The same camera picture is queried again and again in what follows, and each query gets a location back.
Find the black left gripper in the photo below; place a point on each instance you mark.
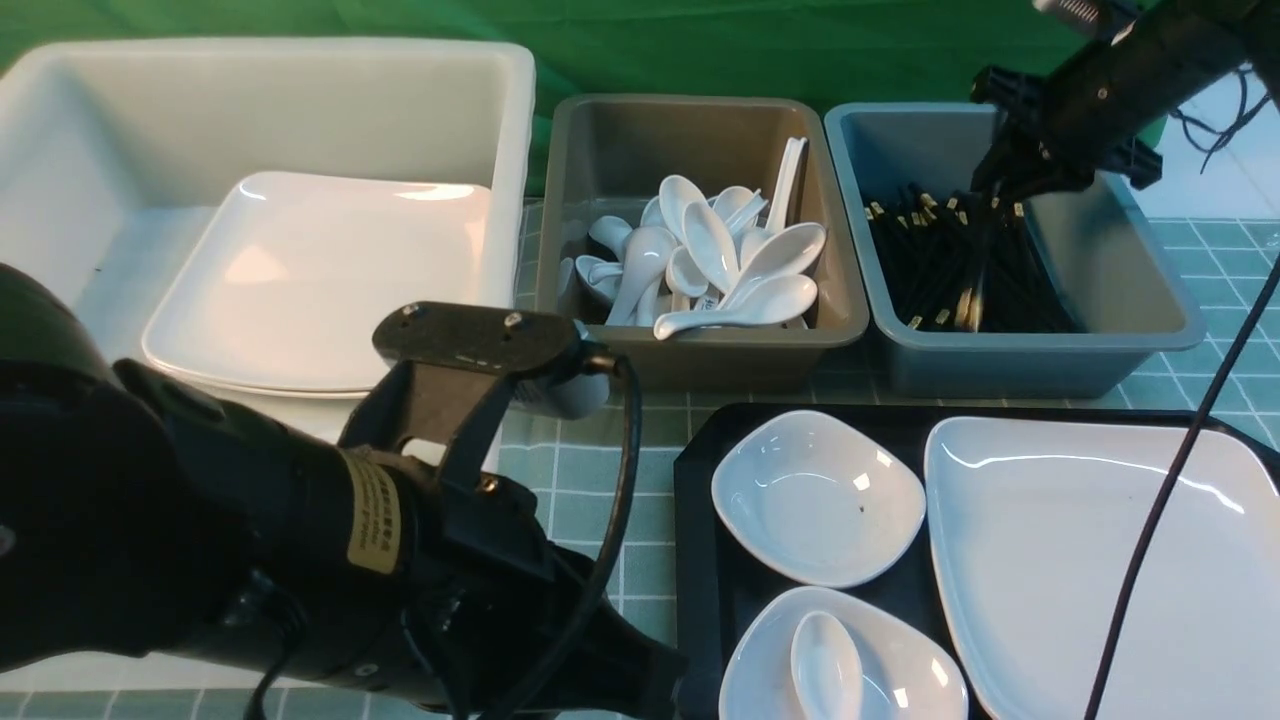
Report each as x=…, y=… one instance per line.
x=435, y=574

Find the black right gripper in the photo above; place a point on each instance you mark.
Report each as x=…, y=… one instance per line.
x=1058, y=131

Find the white ceramic soup spoon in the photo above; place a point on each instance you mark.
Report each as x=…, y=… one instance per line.
x=825, y=667

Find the white bowl with speck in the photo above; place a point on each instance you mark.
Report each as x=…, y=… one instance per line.
x=818, y=501

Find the large white square plate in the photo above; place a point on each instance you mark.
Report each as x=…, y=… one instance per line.
x=1033, y=524

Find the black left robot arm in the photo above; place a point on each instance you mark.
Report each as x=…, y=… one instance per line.
x=141, y=515

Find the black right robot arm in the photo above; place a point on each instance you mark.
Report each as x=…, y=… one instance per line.
x=1233, y=34

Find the blue-grey plastic chopstick bin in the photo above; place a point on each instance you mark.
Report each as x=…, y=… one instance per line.
x=1100, y=247

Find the green checked tablecloth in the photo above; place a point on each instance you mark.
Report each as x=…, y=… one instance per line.
x=571, y=464

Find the pile of black chopsticks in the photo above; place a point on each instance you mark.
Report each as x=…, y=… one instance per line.
x=946, y=272

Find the green backdrop cloth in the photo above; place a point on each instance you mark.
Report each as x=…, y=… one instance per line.
x=821, y=53

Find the stacked white square plates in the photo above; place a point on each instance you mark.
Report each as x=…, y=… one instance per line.
x=294, y=273

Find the pile of white soup spoons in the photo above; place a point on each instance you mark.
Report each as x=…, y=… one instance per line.
x=692, y=259

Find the brown plastic spoon bin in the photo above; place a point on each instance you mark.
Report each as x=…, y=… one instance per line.
x=608, y=155

